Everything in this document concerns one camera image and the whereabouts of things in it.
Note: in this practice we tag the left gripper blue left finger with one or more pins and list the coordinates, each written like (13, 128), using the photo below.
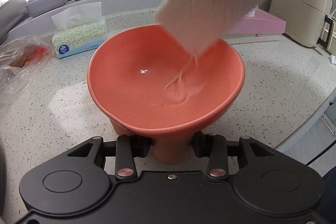
(127, 148)

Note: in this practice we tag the beige appliance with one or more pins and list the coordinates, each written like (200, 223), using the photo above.
(304, 18)

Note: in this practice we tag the large steel tray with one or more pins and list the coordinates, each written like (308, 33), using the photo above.
(11, 12)

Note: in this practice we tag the clear plastic bag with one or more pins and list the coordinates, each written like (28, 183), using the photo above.
(21, 60)

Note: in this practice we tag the pink box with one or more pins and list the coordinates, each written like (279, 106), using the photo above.
(262, 27)

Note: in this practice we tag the small steel tray left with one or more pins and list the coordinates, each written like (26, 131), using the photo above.
(39, 7)

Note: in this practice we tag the blue patterned sponge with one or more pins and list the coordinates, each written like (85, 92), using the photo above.
(196, 25)

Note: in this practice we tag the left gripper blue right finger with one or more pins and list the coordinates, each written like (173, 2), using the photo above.
(214, 147)

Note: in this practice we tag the coral footed bowl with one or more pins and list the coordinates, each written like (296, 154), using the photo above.
(147, 84)

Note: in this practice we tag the tissue pack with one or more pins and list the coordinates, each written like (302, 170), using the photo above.
(78, 29)

